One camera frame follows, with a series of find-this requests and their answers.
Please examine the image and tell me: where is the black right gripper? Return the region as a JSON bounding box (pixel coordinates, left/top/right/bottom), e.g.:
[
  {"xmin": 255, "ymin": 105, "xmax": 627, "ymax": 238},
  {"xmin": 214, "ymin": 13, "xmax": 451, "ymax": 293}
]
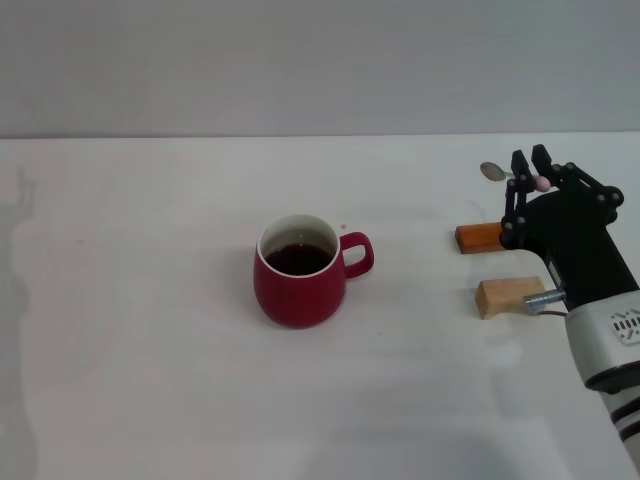
[{"xmin": 499, "ymin": 143, "xmax": 640, "ymax": 310}]

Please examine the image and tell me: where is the pink handled metal spoon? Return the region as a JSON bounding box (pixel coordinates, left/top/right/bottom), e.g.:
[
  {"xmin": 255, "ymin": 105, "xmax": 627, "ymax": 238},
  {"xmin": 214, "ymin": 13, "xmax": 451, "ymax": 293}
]
[{"xmin": 479, "ymin": 160, "xmax": 552, "ymax": 194}]

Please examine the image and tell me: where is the red ceramic cup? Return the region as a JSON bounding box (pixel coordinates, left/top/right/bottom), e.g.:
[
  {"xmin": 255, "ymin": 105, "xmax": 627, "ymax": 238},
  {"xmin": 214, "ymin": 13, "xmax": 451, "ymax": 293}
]
[{"xmin": 252, "ymin": 213, "xmax": 375, "ymax": 330}]

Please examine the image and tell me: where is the dark orange wooden block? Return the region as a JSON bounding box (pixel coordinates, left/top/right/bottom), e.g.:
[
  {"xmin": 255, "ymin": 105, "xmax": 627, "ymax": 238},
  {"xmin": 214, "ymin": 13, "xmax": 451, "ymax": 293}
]
[{"xmin": 455, "ymin": 221, "xmax": 505, "ymax": 257}]

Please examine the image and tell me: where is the light wooden block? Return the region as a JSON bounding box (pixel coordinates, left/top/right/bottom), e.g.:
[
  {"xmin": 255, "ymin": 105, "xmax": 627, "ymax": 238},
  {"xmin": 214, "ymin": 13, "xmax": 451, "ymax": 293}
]
[{"xmin": 474, "ymin": 275, "xmax": 547, "ymax": 321}]

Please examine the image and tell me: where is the dark coffee liquid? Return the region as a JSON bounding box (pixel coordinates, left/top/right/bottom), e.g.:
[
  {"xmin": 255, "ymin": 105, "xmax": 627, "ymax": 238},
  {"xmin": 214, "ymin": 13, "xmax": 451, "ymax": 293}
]
[{"xmin": 263, "ymin": 241, "xmax": 335, "ymax": 278}]

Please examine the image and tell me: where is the wrist cable with metal plug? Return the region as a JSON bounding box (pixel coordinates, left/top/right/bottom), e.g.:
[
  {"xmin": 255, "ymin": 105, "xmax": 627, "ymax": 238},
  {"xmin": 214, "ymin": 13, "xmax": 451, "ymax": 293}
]
[{"xmin": 521, "ymin": 288, "xmax": 570, "ymax": 318}]

